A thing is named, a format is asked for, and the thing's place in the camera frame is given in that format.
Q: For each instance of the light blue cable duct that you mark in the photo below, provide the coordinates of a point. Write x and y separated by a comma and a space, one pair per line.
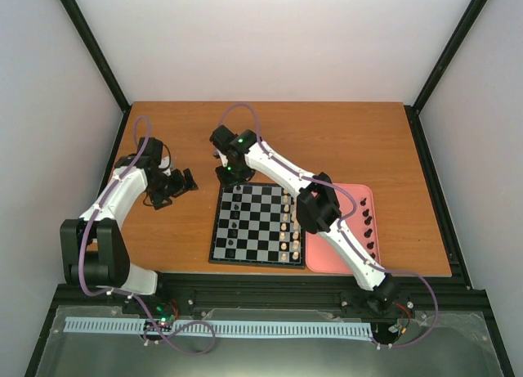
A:
222, 329

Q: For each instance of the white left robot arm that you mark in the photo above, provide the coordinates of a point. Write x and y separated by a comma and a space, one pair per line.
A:
92, 246

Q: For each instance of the black and white chessboard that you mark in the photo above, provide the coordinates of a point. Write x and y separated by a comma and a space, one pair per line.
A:
264, 229

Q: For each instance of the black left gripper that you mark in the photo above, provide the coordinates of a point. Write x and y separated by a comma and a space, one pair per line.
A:
179, 187

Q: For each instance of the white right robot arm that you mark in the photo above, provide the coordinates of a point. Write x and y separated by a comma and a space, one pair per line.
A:
318, 208

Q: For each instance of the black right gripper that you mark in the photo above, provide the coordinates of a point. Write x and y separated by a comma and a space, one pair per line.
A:
225, 182

